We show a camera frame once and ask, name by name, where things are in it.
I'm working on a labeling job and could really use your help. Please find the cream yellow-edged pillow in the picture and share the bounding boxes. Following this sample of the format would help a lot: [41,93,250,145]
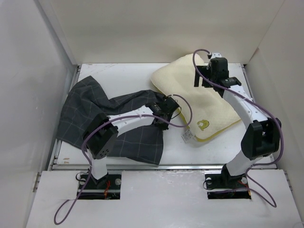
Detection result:
[151,54,240,142]

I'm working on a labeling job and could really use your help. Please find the dark grey checked pillowcase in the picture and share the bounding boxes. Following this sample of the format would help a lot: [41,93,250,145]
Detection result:
[56,76,163,165]

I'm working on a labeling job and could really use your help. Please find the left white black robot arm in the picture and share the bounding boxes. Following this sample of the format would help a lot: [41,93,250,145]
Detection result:
[81,97,180,189]

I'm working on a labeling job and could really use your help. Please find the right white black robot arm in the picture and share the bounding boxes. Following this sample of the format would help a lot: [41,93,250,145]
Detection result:
[194,57,281,190]

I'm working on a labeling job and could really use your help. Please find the white pillow care label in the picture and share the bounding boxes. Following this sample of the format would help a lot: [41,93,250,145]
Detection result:
[181,129,195,143]

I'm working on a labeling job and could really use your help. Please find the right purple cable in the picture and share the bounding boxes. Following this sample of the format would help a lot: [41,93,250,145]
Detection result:
[192,48,285,208]

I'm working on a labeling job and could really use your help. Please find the purple cable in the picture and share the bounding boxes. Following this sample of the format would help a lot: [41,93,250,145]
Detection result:
[54,94,193,225]
[192,48,285,208]

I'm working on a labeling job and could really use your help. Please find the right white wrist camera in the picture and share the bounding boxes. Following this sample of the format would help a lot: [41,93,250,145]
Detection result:
[207,52,222,59]

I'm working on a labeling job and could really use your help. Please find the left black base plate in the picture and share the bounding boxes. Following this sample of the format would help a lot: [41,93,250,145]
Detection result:
[76,172,122,200]

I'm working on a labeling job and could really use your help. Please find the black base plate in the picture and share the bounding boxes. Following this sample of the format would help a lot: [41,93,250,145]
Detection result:
[203,173,251,200]
[76,172,122,200]

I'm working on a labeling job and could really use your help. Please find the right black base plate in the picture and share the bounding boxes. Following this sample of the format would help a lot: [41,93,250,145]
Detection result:
[203,173,251,200]

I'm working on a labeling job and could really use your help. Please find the aluminium front rail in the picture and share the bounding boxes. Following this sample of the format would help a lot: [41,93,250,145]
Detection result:
[48,162,277,171]

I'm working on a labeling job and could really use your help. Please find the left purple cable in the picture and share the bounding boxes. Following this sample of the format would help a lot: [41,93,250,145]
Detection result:
[54,94,193,225]

